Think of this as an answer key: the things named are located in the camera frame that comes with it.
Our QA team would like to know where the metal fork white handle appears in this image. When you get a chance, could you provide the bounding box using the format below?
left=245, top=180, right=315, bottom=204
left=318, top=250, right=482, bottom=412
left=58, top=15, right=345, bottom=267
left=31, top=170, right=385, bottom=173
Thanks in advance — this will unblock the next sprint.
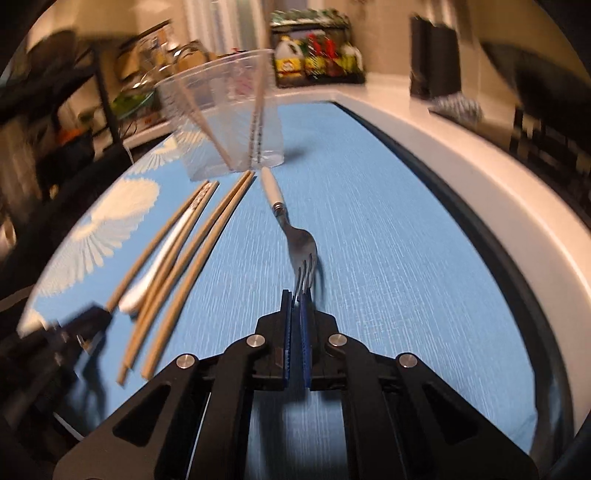
left=260, top=167, right=318, bottom=298

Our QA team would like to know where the wooden chopstick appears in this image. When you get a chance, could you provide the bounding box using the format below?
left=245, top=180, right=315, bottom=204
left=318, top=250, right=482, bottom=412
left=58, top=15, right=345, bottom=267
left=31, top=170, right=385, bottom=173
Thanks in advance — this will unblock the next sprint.
left=118, top=171, right=254, bottom=383
left=141, top=171, right=254, bottom=380
left=177, top=81, right=232, bottom=170
left=116, top=181, right=221, bottom=387
left=249, top=50, right=267, bottom=167
left=104, top=180, right=209, bottom=313

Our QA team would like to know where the blue patterned table mat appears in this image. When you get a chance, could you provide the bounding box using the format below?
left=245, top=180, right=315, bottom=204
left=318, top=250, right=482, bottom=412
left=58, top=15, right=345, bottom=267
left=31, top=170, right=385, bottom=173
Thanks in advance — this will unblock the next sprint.
left=18, top=102, right=539, bottom=480

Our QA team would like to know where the white ceramic spoon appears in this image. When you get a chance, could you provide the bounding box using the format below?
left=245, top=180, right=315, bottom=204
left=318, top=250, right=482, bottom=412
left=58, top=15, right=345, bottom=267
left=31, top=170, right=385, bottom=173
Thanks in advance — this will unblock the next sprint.
left=118, top=200, right=198, bottom=315

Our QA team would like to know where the clear plastic utensil holder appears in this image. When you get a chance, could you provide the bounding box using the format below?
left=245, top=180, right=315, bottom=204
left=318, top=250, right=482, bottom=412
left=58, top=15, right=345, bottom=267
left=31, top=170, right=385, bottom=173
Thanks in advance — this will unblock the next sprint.
left=156, top=49, right=284, bottom=181

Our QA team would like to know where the large cooking oil jug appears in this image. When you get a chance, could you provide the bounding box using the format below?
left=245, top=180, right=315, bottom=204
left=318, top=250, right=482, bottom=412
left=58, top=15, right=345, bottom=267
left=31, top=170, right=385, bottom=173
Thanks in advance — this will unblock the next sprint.
left=274, top=35, right=305, bottom=87

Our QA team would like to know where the blue white dish cloth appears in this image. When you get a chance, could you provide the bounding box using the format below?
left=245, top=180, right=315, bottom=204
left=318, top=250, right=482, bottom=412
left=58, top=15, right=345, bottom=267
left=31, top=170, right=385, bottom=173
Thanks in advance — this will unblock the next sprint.
left=429, top=92, right=483, bottom=123

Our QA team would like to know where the black condiment rack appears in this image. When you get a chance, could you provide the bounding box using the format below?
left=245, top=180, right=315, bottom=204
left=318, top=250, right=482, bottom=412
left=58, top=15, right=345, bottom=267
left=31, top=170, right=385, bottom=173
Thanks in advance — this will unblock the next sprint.
left=270, top=8, right=366, bottom=88

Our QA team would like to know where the black electric kettle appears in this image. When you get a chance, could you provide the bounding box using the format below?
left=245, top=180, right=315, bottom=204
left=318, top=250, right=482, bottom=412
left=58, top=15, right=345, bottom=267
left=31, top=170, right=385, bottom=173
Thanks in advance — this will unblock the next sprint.
left=410, top=15, right=462, bottom=100

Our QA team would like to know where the black shelving rack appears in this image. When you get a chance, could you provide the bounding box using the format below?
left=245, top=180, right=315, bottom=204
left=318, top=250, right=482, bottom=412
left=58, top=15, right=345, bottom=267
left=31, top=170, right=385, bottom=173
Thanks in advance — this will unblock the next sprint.
left=1, top=59, right=131, bottom=209

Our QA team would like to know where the black wok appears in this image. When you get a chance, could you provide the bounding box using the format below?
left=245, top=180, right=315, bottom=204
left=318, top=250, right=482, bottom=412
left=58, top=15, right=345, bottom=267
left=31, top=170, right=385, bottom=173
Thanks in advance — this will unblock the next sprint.
left=481, top=41, right=590, bottom=148

